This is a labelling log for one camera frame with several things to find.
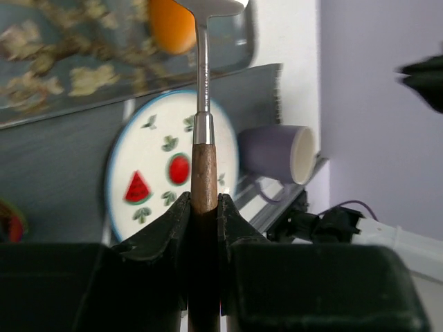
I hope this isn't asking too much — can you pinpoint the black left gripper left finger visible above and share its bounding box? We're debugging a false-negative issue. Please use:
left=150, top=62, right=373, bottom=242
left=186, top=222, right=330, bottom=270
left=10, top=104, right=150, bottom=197
left=1, top=194, right=190, bottom=331

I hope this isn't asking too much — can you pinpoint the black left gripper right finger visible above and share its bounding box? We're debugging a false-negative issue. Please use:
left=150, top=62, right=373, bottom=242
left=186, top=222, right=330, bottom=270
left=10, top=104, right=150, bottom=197
left=217, top=194, right=431, bottom=331

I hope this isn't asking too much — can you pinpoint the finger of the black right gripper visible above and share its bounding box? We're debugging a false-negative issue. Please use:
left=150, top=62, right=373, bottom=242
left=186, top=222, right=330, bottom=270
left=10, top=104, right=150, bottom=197
left=397, top=55, right=442, bottom=113

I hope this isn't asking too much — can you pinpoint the steel cake server wooden handle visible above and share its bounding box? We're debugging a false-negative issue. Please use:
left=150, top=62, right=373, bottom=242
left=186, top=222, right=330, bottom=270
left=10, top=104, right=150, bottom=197
left=180, top=0, right=248, bottom=331

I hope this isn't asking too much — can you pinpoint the blossom pattern grey tray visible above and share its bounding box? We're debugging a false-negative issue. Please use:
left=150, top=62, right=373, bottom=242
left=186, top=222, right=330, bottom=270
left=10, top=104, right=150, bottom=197
left=0, top=0, right=259, bottom=130

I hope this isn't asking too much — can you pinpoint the round orange sponge cake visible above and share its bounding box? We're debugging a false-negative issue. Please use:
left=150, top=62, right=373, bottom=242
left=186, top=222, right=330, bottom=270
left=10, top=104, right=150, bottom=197
left=149, top=0, right=196, bottom=55

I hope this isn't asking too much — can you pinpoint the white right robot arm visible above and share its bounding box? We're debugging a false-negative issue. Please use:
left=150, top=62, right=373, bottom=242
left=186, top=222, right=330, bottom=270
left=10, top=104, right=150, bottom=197
left=352, top=55, right=442, bottom=281

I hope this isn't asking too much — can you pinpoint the watermelon pattern white plate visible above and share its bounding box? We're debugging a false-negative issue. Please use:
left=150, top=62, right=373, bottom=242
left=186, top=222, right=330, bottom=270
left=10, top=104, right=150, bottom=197
left=105, top=89, right=240, bottom=243

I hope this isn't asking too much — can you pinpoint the purple ceramic mug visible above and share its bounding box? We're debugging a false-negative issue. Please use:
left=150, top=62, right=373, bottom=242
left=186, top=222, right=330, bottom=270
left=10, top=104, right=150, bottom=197
left=237, top=124, right=316, bottom=204

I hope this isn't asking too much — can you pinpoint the iridescent fork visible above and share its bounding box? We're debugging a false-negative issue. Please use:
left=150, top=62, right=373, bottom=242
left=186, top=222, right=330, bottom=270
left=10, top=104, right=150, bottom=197
left=1, top=200, right=28, bottom=243

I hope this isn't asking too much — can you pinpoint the grey cloth placemat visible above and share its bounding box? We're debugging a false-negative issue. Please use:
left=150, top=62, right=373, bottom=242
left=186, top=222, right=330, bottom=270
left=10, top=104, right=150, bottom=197
left=1, top=64, right=282, bottom=243

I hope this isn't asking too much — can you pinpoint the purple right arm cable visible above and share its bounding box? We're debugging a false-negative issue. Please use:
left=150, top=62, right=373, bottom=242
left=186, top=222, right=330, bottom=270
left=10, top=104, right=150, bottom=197
left=332, top=199, right=378, bottom=221

